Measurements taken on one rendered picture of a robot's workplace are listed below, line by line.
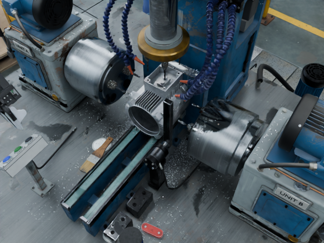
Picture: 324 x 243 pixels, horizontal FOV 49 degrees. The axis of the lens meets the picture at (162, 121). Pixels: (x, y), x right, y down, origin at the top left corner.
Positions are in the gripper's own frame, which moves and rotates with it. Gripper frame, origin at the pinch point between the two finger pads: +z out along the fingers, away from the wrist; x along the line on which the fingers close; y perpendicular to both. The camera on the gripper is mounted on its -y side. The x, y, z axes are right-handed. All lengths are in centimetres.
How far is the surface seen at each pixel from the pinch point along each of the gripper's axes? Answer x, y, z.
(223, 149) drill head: -52, 33, 37
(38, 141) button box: -3.5, 1.1, 7.4
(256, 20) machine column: -44, 90, 19
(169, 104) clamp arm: -44, 30, 14
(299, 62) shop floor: 23, 220, 121
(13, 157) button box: -3.3, -8.6, 5.7
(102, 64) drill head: -7.9, 38.7, 0.4
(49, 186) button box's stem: 11.5, -3.3, 29.4
